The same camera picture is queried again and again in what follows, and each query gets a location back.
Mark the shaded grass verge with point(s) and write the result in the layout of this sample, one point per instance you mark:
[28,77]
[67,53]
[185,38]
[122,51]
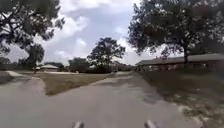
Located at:
[186,86]

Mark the long open shelter building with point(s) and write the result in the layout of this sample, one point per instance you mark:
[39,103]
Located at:
[186,60]

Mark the robot's own part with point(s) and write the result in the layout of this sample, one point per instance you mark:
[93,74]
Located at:
[78,125]
[150,124]

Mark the distant row of trees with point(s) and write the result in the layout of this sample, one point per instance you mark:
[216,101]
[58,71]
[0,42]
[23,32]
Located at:
[123,66]

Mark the small dark tree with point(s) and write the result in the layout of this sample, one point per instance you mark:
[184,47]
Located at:
[35,55]

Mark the small pale-roofed building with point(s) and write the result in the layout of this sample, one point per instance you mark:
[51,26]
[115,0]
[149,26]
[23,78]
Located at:
[48,67]

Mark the dry grass field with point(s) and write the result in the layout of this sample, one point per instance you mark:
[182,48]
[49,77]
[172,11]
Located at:
[66,81]

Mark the large spreading tree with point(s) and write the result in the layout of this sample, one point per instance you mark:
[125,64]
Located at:
[185,30]

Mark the tall pine tree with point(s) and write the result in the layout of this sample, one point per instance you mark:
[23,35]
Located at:
[106,50]

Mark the large leafy tree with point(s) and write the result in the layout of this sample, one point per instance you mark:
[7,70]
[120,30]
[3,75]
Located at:
[23,20]

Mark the grey concrete path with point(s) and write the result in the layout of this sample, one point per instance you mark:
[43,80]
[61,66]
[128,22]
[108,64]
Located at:
[110,106]

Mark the low dark tree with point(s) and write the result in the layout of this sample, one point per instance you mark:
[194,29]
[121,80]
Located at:
[79,65]

